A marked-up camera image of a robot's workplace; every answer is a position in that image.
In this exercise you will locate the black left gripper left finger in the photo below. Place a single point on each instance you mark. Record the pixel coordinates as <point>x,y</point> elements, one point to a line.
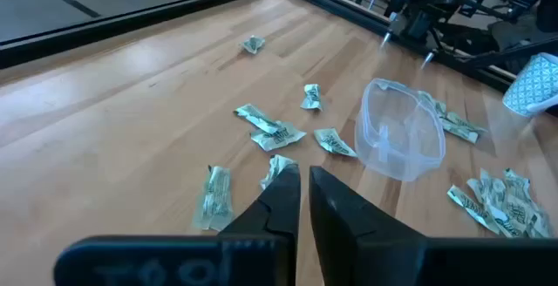
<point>270,233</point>

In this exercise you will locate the clear plastic container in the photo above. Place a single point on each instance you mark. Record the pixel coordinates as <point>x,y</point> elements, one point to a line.
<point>405,146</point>

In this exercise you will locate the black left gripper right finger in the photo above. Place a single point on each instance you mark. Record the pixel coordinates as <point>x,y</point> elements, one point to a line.
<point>349,242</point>

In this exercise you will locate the white patterned mug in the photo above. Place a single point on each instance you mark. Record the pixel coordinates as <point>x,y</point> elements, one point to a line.
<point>534,85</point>

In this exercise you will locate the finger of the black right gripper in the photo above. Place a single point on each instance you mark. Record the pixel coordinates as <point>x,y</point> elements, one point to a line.
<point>428,59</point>
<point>386,39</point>

